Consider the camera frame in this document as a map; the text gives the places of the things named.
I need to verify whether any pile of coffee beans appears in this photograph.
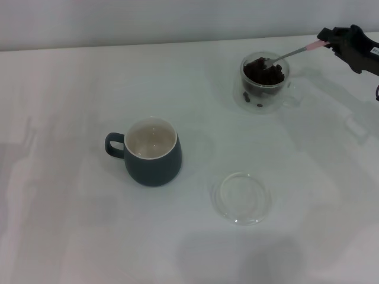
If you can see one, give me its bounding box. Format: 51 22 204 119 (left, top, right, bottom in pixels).
242 57 287 98

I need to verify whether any clear glass saucer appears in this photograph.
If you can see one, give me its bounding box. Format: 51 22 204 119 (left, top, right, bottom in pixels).
210 170 272 227

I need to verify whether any dark blue ceramic mug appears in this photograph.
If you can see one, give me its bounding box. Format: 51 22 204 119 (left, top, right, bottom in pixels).
104 117 184 188

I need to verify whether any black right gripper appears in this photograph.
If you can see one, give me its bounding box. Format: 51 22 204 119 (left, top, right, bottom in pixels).
316 24 379 75

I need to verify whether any double-wall glass cup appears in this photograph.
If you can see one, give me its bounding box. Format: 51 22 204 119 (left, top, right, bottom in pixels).
233 51 300 115

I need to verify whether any pink-handled metal spoon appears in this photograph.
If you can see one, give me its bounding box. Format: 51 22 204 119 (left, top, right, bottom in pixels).
262 41 332 71

